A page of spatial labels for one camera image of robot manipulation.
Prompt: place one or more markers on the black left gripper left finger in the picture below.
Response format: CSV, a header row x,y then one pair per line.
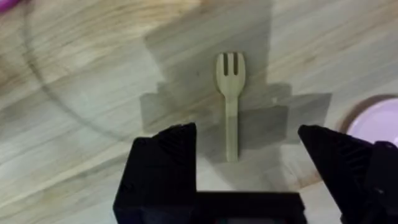
x,y
160,174

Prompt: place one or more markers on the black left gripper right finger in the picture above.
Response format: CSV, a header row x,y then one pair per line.
x,y
351,174

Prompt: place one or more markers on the pink plate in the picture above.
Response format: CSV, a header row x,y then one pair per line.
x,y
377,121

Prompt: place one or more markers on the wooden fork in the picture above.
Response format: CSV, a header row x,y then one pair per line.
x,y
230,99

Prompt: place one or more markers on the magenta object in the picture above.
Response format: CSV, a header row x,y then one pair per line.
x,y
7,4

